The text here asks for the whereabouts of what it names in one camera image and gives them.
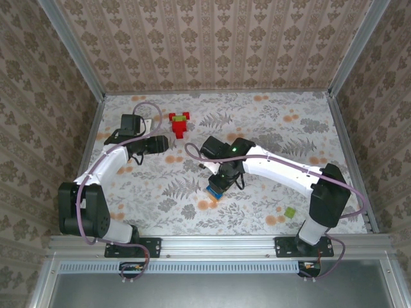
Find floral patterned table cover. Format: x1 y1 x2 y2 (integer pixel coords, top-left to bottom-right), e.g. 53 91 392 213
69 91 370 237

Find wide aluminium mounting beam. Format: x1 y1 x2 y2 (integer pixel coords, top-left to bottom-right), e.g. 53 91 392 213
48 233 401 259

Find grey metal panel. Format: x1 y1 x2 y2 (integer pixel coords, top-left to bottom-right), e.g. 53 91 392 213
28 258 411 308

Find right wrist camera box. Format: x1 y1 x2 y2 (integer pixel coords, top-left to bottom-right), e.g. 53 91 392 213
199 161 223 176

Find short aluminium table edge rail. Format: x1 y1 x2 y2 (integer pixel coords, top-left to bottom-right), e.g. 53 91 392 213
104 89 331 96

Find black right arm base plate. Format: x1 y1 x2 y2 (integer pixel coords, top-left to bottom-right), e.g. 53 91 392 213
274 236 335 259

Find slotted grey cable duct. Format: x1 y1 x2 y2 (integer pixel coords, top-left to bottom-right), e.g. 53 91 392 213
58 259 302 275

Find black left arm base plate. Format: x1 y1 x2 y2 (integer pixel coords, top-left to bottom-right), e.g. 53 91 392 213
104 236 162 259

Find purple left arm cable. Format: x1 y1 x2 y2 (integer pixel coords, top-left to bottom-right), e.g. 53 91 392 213
76 101 163 284

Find aluminium frame post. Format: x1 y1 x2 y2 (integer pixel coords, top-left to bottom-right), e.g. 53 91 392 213
38 0 106 101
329 0 391 97

